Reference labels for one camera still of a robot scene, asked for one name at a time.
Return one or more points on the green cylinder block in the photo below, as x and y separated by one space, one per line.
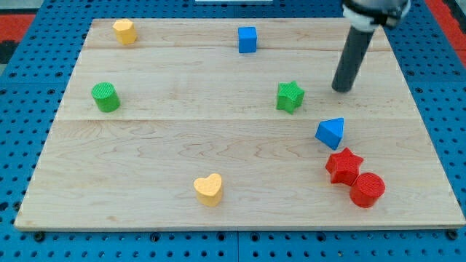
105 97

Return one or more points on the red star block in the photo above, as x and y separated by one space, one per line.
344 167

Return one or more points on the yellow hexagon block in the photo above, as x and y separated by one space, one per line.
125 31

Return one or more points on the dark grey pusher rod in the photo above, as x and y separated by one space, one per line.
355 49

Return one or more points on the wooden board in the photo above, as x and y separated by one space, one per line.
192 105

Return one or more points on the yellow heart block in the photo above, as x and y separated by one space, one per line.
209 190

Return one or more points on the blue triangle block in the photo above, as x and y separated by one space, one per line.
331 132

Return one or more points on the red cylinder block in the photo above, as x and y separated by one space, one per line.
367 189

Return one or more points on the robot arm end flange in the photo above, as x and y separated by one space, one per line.
368 15

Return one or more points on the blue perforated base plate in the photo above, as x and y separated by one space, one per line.
35 78

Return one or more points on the green star block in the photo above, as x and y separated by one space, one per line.
289 96

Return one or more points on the blue cube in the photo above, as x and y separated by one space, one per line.
247 39

